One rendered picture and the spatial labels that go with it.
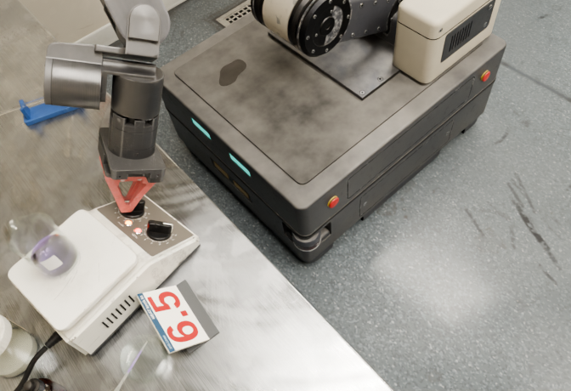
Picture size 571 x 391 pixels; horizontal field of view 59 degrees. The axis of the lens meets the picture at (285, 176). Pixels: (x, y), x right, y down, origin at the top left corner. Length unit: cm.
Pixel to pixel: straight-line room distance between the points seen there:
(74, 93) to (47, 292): 24
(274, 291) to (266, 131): 72
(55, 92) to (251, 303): 35
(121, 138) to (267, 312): 28
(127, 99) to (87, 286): 22
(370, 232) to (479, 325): 39
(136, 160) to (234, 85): 85
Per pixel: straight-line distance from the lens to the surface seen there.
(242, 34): 162
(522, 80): 205
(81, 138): 92
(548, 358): 152
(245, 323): 67
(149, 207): 74
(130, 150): 63
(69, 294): 65
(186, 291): 70
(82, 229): 69
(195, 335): 66
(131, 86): 60
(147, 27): 59
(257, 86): 144
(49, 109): 98
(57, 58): 61
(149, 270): 66
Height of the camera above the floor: 137
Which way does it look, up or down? 55 degrees down
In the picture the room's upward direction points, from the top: 10 degrees counter-clockwise
